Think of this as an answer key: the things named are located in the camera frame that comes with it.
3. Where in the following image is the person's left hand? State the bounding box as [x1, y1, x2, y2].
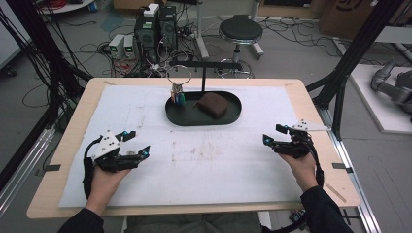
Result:
[86, 165, 133, 209]

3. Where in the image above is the hand-held gripper cable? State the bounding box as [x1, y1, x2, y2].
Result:
[303, 134, 326, 189]
[82, 135, 105, 200]

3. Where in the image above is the black computer tower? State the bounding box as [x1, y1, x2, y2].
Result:
[133, 13, 161, 65]
[158, 5, 179, 51]

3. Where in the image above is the black frame with cable bundle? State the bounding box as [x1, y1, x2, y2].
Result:
[0, 0, 93, 192]

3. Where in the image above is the black round stool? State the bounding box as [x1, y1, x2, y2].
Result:
[215, 14, 264, 79]

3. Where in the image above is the black oval tray with hanger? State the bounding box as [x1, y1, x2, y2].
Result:
[164, 59, 243, 127]

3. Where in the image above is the left hand-held gripper cable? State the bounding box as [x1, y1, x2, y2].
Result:
[82, 135, 105, 200]

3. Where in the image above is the aluminium rail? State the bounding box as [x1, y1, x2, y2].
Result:
[0, 125, 56, 216]
[315, 106, 384, 233]

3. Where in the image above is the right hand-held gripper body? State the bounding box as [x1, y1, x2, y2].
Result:
[271, 118, 332, 160]

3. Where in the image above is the key ring with coloured tags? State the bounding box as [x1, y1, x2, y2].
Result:
[166, 64, 193, 107]

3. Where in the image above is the right hand-held gripper cable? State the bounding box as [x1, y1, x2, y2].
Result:
[303, 134, 326, 189]

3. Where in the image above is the white table mat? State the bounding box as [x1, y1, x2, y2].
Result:
[57, 84, 307, 208]

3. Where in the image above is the black tape piece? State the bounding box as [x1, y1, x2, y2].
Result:
[34, 163, 62, 178]
[331, 162, 355, 175]

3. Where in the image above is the brown leather key pouch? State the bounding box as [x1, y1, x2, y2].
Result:
[193, 92, 229, 119]

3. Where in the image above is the brown cardboard box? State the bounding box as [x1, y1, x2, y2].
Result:
[318, 0, 412, 41]

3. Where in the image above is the grey bench power supply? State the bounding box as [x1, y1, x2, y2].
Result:
[122, 34, 137, 60]
[108, 33, 126, 60]

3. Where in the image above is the person's right hand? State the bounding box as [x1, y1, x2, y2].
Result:
[278, 151, 321, 192]

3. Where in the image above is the white box on tower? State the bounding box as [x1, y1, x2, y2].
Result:
[143, 3, 160, 18]

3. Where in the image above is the grey metal desk leg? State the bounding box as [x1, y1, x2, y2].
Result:
[193, 0, 211, 60]

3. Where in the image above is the white platform board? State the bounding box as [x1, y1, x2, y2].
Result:
[349, 63, 412, 136]

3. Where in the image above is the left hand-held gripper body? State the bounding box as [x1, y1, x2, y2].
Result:
[91, 129, 141, 174]

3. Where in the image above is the black metal frame post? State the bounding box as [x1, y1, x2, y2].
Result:
[305, 0, 406, 141]

